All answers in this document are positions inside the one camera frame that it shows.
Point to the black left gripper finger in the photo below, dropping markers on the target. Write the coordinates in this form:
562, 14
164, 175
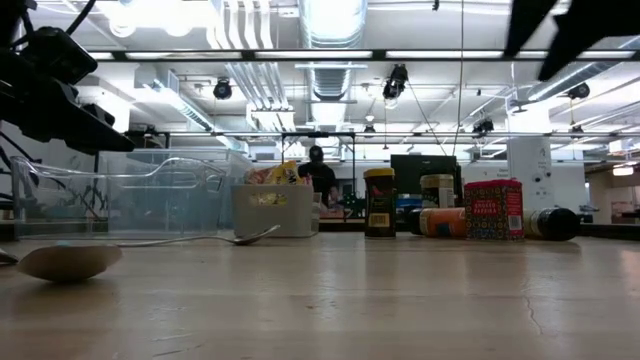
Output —
95, 135
100, 112

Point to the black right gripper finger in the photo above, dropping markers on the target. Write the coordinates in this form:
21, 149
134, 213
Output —
530, 20
595, 25

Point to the red and white snack bag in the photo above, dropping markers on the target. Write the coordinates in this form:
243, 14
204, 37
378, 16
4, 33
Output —
256, 176

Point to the red smoked paprika tin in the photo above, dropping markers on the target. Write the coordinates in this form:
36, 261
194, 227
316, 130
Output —
492, 210

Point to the yellow snack bag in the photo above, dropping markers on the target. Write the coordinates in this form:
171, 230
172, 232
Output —
286, 174

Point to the oregano jar green label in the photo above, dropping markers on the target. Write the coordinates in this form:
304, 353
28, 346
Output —
439, 192

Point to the orange label spice bottle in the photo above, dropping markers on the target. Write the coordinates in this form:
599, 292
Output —
445, 222

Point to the dark spice jar yellow lid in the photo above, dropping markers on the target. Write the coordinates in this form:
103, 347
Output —
379, 205

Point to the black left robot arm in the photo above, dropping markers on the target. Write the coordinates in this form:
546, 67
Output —
10, 20

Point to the translucent plastic storage tub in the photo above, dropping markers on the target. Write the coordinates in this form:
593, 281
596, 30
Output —
235, 160

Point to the white pillar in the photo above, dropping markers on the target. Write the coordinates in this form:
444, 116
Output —
530, 170

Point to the plain silver metal spoon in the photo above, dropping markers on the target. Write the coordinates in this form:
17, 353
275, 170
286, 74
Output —
250, 237

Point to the black monitor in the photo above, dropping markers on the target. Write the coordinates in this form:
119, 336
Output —
410, 172

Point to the white plastic basket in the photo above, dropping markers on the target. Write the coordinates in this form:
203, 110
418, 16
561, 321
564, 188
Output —
272, 220

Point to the dark glass spice bottle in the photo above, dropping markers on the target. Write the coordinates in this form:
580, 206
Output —
552, 225

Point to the person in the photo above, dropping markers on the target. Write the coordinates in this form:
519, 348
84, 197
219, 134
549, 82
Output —
320, 177

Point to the background table with items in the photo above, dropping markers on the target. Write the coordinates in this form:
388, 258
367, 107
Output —
340, 220

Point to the black left wrist camera housing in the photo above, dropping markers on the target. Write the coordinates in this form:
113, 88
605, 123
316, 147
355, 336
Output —
57, 55

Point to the black ceiling-hung camera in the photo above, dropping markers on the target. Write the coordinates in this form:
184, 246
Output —
579, 90
396, 82
222, 90
483, 126

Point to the black background station frame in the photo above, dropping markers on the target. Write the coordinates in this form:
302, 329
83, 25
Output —
240, 134

